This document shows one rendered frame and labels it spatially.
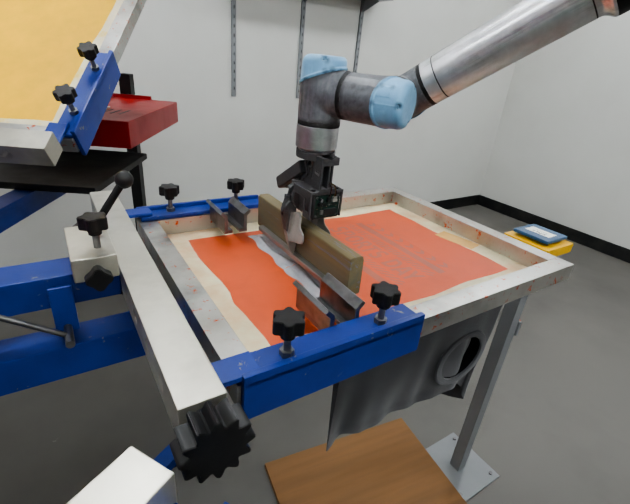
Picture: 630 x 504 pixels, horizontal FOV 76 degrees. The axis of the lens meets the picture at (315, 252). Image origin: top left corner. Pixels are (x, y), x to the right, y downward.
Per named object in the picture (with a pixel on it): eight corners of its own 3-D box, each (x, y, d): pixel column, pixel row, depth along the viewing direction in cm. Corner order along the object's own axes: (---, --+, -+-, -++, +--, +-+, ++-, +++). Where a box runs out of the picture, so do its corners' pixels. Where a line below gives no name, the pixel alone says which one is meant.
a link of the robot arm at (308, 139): (289, 120, 72) (326, 120, 76) (287, 146, 74) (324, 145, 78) (311, 129, 66) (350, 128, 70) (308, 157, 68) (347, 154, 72)
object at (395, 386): (446, 375, 112) (480, 259, 96) (472, 396, 105) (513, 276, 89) (304, 444, 88) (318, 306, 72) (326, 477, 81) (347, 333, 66)
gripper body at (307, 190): (306, 224, 73) (312, 157, 67) (283, 207, 79) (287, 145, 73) (341, 218, 77) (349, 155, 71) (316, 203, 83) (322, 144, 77)
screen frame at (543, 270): (391, 197, 133) (393, 186, 132) (568, 279, 90) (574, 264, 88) (137, 232, 93) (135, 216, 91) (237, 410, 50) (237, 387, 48)
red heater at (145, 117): (77, 117, 188) (73, 89, 183) (178, 125, 192) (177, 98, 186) (-12, 143, 133) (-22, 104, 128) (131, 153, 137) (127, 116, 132)
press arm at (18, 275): (115, 276, 68) (111, 249, 65) (122, 294, 63) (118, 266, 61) (-15, 300, 59) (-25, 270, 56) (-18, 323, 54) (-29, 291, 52)
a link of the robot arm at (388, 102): (428, 78, 66) (367, 70, 70) (405, 78, 57) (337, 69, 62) (418, 128, 69) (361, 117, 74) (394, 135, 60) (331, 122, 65)
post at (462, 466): (453, 433, 167) (525, 217, 125) (499, 477, 151) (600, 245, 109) (415, 456, 156) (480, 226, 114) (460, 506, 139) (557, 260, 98)
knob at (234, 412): (233, 420, 45) (233, 369, 42) (255, 461, 41) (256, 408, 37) (164, 448, 41) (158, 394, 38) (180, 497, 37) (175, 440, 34)
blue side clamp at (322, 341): (396, 332, 69) (403, 298, 66) (417, 350, 65) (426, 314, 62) (228, 394, 53) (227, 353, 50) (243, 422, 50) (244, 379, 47)
